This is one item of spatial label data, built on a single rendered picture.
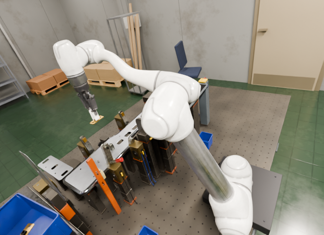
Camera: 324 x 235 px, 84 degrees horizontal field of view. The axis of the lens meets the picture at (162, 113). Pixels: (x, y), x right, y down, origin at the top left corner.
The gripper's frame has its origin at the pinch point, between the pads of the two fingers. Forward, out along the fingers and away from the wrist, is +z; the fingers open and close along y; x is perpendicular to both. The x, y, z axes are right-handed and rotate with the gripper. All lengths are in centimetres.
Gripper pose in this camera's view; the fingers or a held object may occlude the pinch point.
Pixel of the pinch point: (94, 114)
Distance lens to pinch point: 113.3
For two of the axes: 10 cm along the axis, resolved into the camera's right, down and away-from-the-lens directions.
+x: -5.3, 5.4, -6.5
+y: -8.3, -1.7, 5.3
